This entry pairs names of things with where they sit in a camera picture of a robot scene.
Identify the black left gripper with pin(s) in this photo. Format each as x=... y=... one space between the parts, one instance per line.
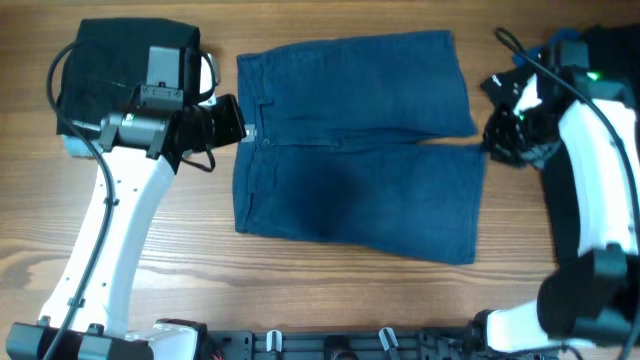
x=235 y=127

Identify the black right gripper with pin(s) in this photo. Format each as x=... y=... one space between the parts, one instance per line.
x=495 y=142

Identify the navy blue shorts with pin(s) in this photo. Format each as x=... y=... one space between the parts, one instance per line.
x=360 y=141

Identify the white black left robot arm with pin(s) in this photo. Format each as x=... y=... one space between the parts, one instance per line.
x=175 y=114

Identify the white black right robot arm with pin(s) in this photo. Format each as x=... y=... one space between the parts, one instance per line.
x=592 y=301

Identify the black garment pile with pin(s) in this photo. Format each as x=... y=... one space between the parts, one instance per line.
x=591 y=183

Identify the blue garment under pile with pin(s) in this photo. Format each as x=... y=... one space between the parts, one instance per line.
x=560 y=35

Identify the folded dark green trousers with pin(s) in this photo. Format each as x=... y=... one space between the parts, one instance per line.
x=103 y=71

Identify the folded light grey garment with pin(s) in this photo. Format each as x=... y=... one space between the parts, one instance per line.
x=75 y=147

